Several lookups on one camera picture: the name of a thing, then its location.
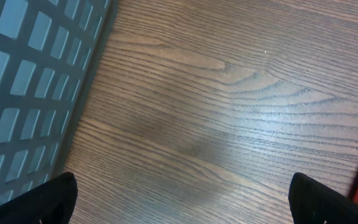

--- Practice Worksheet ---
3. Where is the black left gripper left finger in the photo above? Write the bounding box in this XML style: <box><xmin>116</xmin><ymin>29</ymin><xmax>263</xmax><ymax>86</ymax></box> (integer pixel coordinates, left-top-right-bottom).
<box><xmin>0</xmin><ymin>172</ymin><xmax>78</xmax><ymax>224</ymax></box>

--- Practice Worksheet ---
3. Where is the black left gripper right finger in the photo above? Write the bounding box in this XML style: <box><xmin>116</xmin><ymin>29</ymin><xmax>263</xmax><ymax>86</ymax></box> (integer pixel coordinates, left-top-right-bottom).
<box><xmin>288</xmin><ymin>172</ymin><xmax>358</xmax><ymax>224</ymax></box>

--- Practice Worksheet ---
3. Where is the grey plastic mesh basket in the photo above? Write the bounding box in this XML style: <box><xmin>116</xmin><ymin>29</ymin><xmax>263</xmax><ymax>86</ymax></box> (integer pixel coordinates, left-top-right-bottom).
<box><xmin>0</xmin><ymin>0</ymin><xmax>118</xmax><ymax>205</ymax></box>

